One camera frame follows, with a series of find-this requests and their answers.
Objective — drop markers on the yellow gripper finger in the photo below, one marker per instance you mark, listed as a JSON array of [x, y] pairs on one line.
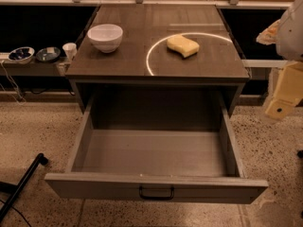
[[268, 35], [288, 92]]

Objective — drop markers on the yellow sponge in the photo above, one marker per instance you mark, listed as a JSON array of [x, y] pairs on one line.
[[184, 46]]

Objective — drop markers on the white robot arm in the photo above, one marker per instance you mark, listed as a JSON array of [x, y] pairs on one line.
[[287, 34]]

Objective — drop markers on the open grey top drawer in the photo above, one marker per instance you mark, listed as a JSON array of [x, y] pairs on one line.
[[156, 139]]

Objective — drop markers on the white ceramic bowl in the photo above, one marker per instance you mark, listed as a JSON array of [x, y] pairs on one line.
[[106, 38]]

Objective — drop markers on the small white cup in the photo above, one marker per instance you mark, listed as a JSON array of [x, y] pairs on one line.
[[70, 50]]

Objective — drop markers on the low side shelf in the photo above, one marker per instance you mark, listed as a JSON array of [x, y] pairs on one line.
[[34, 68]]

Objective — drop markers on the dark glazed small bowl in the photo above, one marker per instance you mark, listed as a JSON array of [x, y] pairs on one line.
[[48, 54]]

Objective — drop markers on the blue patterned small bowl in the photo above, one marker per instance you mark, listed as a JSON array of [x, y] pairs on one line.
[[22, 55]]

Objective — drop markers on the black metal stand leg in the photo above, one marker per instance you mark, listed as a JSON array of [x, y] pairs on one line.
[[14, 190]]

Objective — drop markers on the black drawer handle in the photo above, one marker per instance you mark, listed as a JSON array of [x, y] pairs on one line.
[[156, 194]]

